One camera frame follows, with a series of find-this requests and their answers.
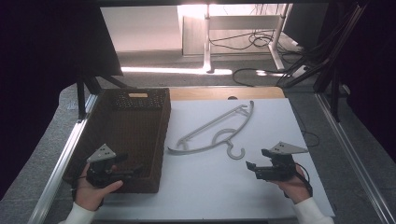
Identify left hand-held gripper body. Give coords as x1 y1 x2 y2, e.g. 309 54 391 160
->
86 143 133 189

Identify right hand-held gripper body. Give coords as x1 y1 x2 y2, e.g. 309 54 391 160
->
254 141 309 182

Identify person's right hand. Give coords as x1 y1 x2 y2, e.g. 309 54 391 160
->
270 164 313 205

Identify person's left hand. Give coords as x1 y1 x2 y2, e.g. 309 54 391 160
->
74 163 124 213

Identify brown wicker basket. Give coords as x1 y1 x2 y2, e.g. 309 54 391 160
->
63 87 172 194

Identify grey plastic clothes hanger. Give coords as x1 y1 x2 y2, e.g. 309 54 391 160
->
167 100 255 161

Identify white table sheet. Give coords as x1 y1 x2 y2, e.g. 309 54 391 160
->
92 98 336 221

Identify black metal stand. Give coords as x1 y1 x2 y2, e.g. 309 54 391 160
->
312 0 370 123
76 73 129 121

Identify white power strip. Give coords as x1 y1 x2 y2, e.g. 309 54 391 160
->
290 63 310 79

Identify black curtain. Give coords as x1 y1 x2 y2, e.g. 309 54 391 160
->
0 0 123 200

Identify right hand-held gripper black cable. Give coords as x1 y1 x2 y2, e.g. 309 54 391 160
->
293 162 314 199

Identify hand-held gripper black cable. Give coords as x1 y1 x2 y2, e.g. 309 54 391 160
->
70 163 89 202
293 162 314 199

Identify aluminium rail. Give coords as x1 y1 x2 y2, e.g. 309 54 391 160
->
27 92 101 224
315 92 396 224

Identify left hand-held gripper black cable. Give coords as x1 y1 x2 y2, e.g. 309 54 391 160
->
70 163 89 202

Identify thin black cable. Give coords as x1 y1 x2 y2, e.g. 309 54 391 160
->
291 105 321 147

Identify black floor cable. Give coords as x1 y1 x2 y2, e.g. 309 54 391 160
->
231 67 289 88

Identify black cable bundle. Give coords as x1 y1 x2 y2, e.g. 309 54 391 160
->
276 12 347 89

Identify black cables under desk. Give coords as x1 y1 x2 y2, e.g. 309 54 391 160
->
208 29 283 51

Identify white metal desk frame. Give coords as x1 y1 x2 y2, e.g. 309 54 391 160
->
177 3 294 75

